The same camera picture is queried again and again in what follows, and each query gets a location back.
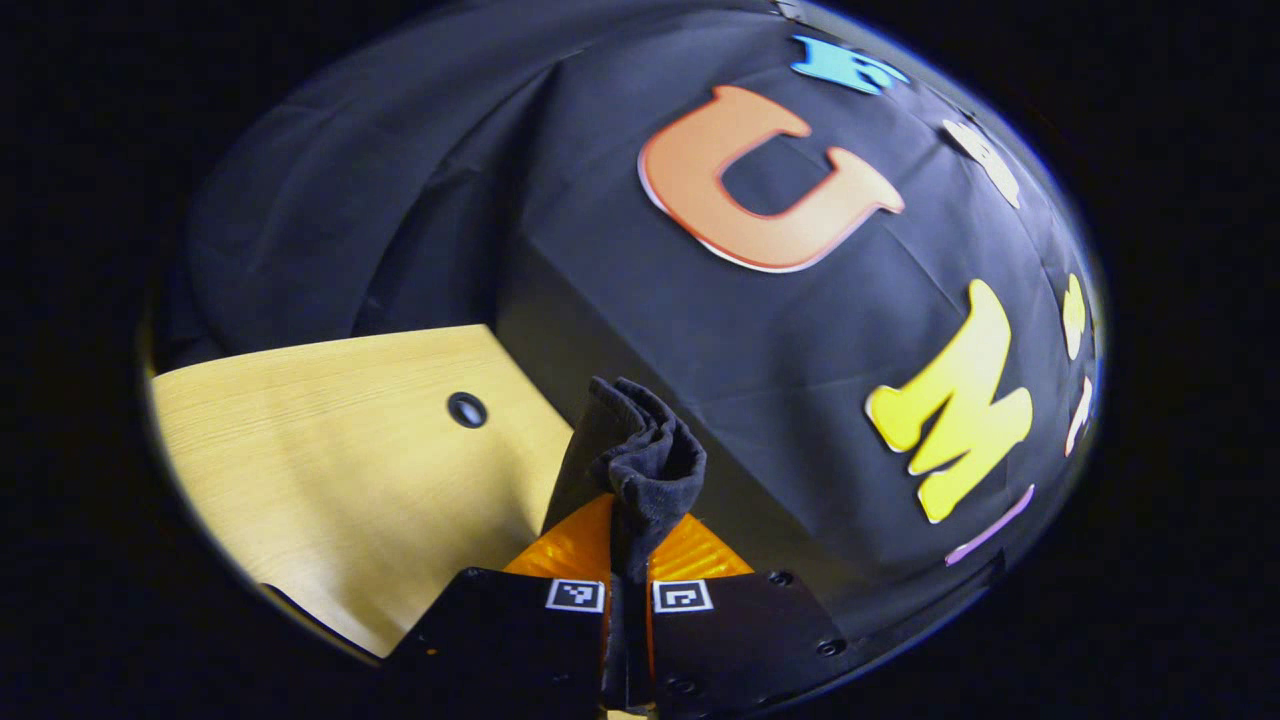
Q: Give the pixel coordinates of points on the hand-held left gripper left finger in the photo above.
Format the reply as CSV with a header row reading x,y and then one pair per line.
x,y
500,640

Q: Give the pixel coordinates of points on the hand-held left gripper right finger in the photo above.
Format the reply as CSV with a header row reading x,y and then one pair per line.
x,y
740,640

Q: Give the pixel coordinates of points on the dark grey jeans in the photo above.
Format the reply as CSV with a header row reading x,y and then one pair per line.
x,y
645,470

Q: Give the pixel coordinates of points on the black backdrop cloth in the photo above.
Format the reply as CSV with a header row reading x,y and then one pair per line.
x,y
700,340

